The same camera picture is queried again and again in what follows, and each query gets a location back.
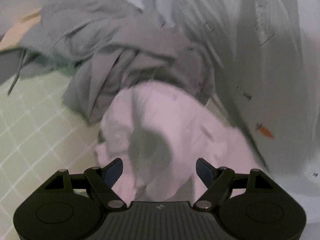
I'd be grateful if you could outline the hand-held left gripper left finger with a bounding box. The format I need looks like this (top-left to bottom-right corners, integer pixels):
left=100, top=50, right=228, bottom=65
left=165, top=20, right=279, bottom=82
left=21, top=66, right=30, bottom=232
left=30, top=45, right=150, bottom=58
left=44, top=157, right=127, bottom=210

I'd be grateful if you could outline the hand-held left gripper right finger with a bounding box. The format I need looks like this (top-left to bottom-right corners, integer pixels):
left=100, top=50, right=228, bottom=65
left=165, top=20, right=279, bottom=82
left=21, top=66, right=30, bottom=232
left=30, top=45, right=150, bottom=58
left=193, top=157, right=277, bottom=210

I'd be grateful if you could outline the white garment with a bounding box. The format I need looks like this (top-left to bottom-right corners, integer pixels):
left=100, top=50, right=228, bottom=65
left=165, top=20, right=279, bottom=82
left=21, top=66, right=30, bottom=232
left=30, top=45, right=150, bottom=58
left=94, top=81, right=270, bottom=202

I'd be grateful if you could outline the green grid mat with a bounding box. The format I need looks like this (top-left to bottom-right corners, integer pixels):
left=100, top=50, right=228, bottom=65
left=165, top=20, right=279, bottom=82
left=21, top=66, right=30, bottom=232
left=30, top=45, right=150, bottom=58
left=0, top=62, right=238, bottom=240

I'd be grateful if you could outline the light blue printed blanket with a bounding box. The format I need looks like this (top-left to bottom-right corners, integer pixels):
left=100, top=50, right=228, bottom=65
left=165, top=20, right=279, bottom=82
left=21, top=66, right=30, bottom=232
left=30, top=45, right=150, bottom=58
left=107, top=0, right=320, bottom=240

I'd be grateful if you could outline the grey drawstring garment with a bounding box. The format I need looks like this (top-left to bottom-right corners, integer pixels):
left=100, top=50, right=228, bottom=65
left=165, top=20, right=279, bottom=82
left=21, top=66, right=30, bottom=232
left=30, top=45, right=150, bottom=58
left=7, top=0, right=218, bottom=126

